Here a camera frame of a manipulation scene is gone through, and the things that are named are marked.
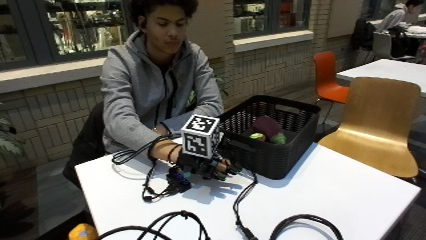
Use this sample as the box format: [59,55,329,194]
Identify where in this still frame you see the dark green vegetable toy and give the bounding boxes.
[269,132,288,146]

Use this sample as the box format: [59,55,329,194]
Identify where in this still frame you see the thick black cable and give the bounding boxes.
[232,170,261,240]

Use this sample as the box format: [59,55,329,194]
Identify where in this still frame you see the yellow object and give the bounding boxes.
[67,222,100,240]

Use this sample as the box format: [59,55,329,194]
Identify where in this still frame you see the white cube with black markers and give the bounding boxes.
[180,114,223,160]

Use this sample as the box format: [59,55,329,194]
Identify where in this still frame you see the black chair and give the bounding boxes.
[62,101,109,188]

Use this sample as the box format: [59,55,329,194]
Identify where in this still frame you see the orange plastic chair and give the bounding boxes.
[312,50,352,125]

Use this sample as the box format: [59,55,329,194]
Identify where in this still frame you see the grey chair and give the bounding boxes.
[372,31,417,62]

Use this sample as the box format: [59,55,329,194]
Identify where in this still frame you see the black looped cable bundle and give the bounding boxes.
[95,210,213,240]

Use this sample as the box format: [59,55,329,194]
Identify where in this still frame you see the black arched cable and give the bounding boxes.
[268,213,346,240]

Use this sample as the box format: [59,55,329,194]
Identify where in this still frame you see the dark jacket on chair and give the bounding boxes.
[349,17,378,52]

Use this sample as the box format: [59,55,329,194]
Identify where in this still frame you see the light wooden chair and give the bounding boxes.
[317,76,422,179]

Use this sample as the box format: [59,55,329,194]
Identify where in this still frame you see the white background table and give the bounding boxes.
[336,58,426,98]

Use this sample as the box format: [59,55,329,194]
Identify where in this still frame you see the black plastic woven basket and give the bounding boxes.
[216,94,322,181]

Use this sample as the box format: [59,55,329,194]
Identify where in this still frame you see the purple eggplant toy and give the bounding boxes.
[251,115,285,140]

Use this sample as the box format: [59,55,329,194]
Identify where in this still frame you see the black cable looped at wrist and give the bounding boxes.
[111,134,176,166]

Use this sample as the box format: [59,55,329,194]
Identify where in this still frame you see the black cable with plug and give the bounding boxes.
[141,159,180,203]

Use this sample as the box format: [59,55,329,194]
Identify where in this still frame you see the the person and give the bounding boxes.
[99,0,225,155]

